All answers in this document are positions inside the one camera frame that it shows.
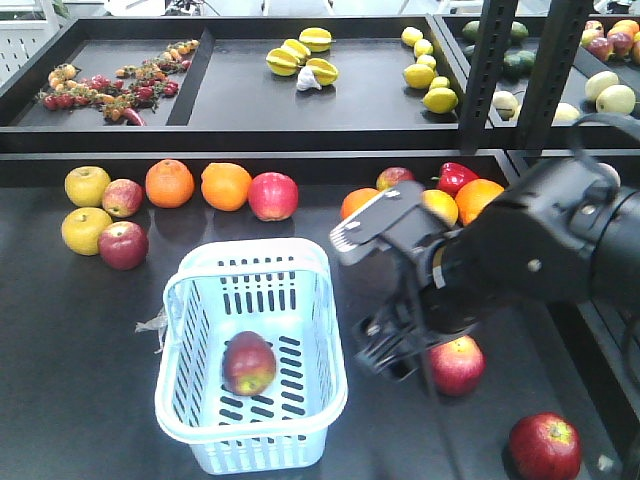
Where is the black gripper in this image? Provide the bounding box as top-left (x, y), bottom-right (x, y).
top-left (353, 225), bottom-right (483, 380)

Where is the dark red apple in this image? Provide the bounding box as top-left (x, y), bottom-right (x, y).
top-left (98, 221), bottom-right (149, 271)
top-left (222, 331), bottom-right (277, 396)
top-left (508, 412), bottom-right (582, 480)
top-left (428, 335), bottom-right (486, 397)
top-left (376, 166), bottom-right (415, 191)

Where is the light blue plastic basket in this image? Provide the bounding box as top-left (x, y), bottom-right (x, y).
top-left (155, 238), bottom-right (348, 475)

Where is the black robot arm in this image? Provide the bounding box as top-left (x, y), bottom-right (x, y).
top-left (346, 158), bottom-right (639, 378)

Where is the yellow round fruit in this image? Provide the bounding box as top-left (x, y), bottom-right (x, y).
top-left (422, 189), bottom-right (459, 226)

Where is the orange with navel left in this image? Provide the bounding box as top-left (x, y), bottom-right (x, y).
top-left (340, 187), bottom-right (379, 219)

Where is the dark red apple behind oranges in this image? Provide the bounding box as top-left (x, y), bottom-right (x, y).
top-left (376, 166), bottom-right (415, 191)

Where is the orange right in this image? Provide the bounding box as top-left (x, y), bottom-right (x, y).
top-left (454, 179), bottom-right (504, 226)

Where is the red bell pepper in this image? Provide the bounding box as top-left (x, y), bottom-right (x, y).
top-left (433, 162), bottom-right (479, 197)

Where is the red apple beside oranges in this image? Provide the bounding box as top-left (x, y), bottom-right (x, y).
top-left (248, 172), bottom-right (299, 222)

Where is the white garlic bulb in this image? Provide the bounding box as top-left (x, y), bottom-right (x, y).
top-left (296, 66), bottom-right (322, 92)

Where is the orange far left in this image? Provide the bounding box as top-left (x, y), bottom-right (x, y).
top-left (145, 159), bottom-right (195, 208)

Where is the small pink apple left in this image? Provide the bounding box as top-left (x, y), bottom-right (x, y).
top-left (102, 179), bottom-right (144, 218)

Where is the yellow starfruit back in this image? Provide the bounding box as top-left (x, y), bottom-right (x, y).
top-left (298, 27), bottom-right (333, 53)

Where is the yellow apple front left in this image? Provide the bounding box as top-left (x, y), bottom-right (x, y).
top-left (61, 207), bottom-right (113, 256)

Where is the yellow apple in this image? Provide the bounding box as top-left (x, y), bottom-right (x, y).
top-left (61, 207), bottom-right (113, 256)
top-left (64, 166), bottom-right (111, 207)

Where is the black wooden fruit display stand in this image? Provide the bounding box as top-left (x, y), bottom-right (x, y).
top-left (0, 0), bottom-right (640, 480)

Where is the yellow apple back left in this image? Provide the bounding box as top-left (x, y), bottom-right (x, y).
top-left (64, 166), bottom-right (111, 207)

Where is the cherry tomato vine cluster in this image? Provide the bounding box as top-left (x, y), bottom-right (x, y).
top-left (35, 39), bottom-right (200, 126)

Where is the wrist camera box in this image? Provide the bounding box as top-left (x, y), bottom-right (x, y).
top-left (329, 181), bottom-right (446, 265)

